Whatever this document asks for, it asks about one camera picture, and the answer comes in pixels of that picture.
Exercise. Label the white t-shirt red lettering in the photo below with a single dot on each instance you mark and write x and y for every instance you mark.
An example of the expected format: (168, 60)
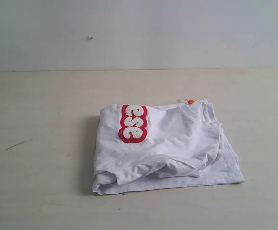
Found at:
(142, 148)

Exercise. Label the orange neck label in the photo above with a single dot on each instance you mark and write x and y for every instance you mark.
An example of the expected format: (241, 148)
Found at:
(191, 101)

